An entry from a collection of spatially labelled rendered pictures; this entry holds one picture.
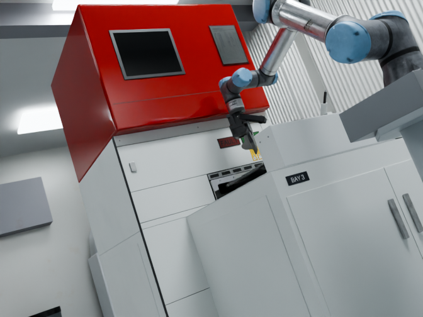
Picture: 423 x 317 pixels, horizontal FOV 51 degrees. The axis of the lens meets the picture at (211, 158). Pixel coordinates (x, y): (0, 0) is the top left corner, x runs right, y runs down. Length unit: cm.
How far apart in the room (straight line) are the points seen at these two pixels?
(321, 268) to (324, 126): 48
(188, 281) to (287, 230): 61
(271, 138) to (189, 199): 61
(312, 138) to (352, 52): 33
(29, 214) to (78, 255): 105
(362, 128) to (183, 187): 84
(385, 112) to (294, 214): 38
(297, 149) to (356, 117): 21
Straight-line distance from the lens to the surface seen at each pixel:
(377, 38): 137
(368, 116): 136
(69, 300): 764
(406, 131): 139
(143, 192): 183
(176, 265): 182
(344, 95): 463
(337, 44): 136
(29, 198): 752
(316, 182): 145
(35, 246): 765
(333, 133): 157
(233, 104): 197
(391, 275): 157
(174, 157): 193
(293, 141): 145
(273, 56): 189
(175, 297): 181
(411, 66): 141
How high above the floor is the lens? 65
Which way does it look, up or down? 11 degrees up
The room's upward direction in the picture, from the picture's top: 19 degrees counter-clockwise
